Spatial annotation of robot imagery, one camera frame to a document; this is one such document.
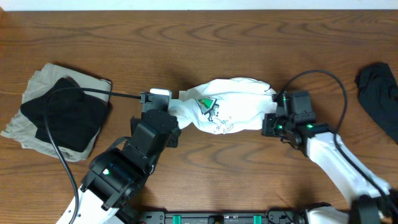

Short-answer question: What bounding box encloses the right black cable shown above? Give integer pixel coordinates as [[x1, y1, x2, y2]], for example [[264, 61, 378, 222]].
[[278, 69, 398, 206]]

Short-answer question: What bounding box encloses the folded black garment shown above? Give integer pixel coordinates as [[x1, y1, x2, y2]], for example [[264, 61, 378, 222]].
[[21, 78, 108, 152]]

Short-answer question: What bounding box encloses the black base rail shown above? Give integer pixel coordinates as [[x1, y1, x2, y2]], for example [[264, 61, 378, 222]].
[[138, 209, 307, 224]]

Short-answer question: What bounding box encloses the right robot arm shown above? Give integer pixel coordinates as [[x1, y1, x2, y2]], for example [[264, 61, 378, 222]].
[[262, 91, 397, 223]]

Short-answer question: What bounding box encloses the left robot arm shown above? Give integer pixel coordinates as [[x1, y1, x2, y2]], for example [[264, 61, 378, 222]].
[[59, 89, 181, 223]]

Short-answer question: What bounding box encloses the folded beige garment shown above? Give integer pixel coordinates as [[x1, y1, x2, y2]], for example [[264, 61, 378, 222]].
[[1, 63, 112, 162]]

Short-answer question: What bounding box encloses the white t-shirt with logo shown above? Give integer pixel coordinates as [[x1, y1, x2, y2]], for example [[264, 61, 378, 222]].
[[169, 77, 276, 134]]

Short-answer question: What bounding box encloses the crumpled black garment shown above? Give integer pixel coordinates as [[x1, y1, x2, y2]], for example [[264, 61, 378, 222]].
[[355, 63, 397, 142]]

